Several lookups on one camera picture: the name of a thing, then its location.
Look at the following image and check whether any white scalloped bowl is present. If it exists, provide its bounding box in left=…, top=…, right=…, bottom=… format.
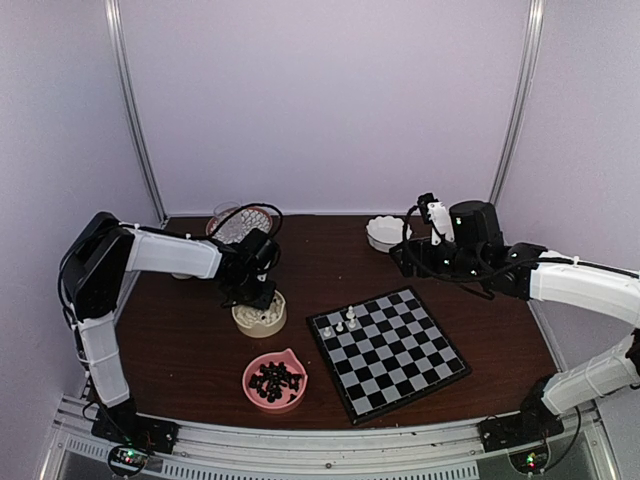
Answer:
left=366, top=216, right=404, bottom=253

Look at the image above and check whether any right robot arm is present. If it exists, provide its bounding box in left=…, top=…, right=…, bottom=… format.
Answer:
left=391, top=193, right=639, bottom=442

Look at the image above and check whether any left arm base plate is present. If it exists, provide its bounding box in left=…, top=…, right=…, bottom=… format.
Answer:
left=91, top=408, right=179, bottom=454

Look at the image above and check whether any pink bowl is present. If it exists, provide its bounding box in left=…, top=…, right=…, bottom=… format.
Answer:
left=242, top=348, right=308, bottom=414

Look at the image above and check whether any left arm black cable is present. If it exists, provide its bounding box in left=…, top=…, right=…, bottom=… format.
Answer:
left=58, top=202, right=285, bottom=331

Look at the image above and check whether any clear glass tumbler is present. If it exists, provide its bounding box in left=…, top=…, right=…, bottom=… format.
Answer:
left=214, top=201, right=242, bottom=243

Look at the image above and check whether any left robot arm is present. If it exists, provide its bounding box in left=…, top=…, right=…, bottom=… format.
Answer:
left=57, top=212, right=280, bottom=444

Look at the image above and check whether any cream bowl with spout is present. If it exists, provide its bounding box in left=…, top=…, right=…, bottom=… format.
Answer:
left=231, top=291, right=287, bottom=339

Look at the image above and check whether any aluminium frame post right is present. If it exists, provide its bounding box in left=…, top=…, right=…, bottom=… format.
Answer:
left=489, top=0, right=546, bottom=206

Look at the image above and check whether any patterned saucer plate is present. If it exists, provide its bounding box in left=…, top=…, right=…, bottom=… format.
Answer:
left=205, top=207, right=272, bottom=243

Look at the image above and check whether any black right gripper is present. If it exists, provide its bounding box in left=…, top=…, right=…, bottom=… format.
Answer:
left=389, top=237, right=486, bottom=283

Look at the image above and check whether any aluminium front rail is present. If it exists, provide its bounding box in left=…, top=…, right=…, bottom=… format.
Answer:
left=33, top=395, right=622, bottom=479

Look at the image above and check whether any black chess pieces pile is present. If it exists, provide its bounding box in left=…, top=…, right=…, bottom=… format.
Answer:
left=249, top=362, right=303, bottom=403

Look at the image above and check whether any black and white chessboard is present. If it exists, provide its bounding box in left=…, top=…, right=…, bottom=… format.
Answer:
left=306, top=285, right=472, bottom=425

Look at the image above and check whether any aluminium frame post left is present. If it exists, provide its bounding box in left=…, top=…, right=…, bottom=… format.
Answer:
left=104, top=0, right=168, bottom=225

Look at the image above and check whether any aluminium frame post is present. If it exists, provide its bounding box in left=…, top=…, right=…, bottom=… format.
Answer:
left=104, top=0, right=168, bottom=225
left=489, top=0, right=546, bottom=206

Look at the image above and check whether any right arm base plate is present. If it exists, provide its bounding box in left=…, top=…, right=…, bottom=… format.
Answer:
left=478, top=407, right=564, bottom=452

